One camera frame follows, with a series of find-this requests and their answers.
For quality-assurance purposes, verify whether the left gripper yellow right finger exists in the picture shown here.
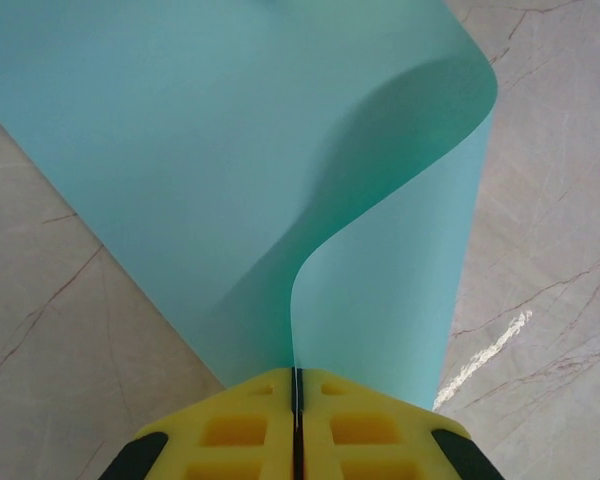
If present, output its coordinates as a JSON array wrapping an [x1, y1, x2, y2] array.
[[298, 367, 504, 480]]

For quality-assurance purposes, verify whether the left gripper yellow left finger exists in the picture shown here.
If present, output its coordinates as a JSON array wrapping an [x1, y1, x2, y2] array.
[[97, 367, 297, 480]]

